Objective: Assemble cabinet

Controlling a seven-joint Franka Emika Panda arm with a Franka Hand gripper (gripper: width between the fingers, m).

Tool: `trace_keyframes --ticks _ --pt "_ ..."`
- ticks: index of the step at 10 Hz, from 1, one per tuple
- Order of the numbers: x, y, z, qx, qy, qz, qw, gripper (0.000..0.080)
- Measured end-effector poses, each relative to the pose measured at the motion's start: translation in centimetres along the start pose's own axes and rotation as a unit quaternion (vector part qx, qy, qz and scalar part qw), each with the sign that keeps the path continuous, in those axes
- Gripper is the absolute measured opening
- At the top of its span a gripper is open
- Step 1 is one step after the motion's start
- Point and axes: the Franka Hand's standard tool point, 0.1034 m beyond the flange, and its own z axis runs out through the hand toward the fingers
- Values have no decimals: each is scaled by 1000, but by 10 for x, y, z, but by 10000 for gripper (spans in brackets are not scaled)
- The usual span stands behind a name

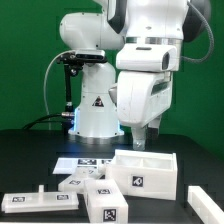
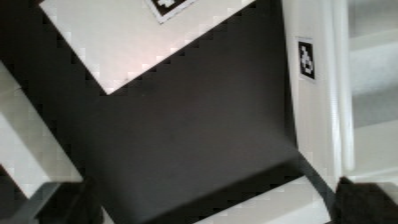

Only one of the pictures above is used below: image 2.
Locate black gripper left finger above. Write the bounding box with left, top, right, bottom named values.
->
left=0, top=181, right=105, bottom=224

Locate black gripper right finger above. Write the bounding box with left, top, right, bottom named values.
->
left=333, top=177, right=398, bottom=224

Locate white cabinet top block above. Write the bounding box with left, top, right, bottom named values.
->
left=40, top=0, right=255, bottom=93

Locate white cabinet body box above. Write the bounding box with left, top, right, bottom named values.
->
left=196, top=0, right=398, bottom=224

